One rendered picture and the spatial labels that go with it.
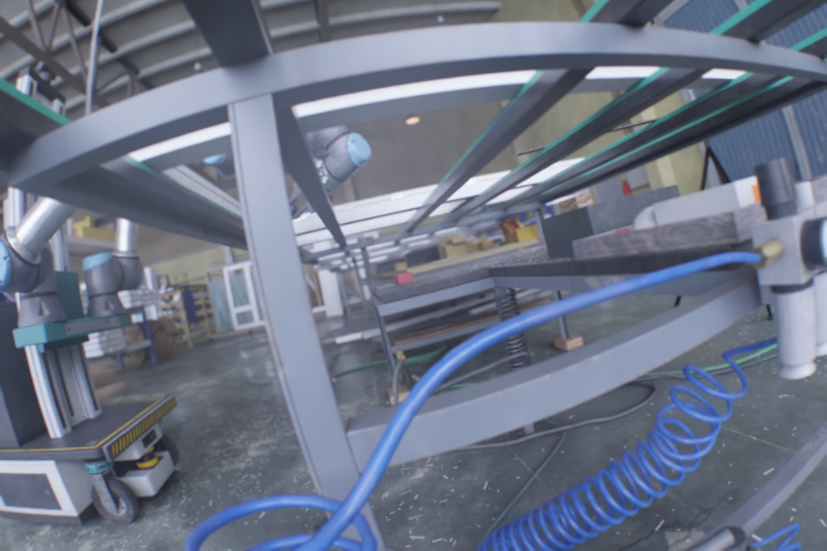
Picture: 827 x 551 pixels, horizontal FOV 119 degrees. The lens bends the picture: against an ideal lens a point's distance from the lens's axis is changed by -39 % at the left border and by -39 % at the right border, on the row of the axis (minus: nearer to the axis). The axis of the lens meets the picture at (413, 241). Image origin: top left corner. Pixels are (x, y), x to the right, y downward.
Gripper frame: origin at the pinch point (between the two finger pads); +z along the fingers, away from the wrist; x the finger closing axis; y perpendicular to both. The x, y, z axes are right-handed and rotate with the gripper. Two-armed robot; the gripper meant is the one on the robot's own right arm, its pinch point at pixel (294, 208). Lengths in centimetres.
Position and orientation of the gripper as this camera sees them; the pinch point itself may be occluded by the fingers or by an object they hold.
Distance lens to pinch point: 133.9
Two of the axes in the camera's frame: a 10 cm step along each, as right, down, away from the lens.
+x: -5.6, -8.3, 0.0
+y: 3.8, -2.6, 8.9
